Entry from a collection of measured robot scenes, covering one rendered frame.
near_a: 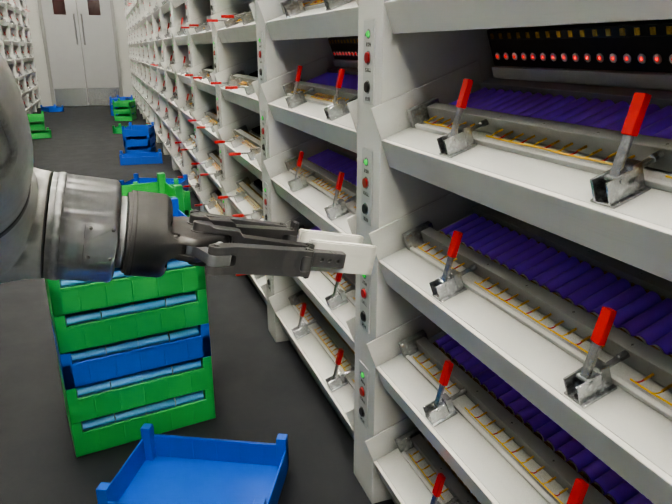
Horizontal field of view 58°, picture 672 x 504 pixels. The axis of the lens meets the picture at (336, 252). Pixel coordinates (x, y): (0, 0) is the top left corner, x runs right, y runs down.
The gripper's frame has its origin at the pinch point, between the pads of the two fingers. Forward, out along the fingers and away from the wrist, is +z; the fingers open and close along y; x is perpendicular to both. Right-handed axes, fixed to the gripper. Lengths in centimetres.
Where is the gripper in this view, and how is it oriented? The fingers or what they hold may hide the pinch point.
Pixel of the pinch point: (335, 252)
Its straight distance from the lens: 60.5
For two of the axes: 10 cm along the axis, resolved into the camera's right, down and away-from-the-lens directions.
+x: 1.9, -9.5, -2.5
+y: 3.4, 3.0, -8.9
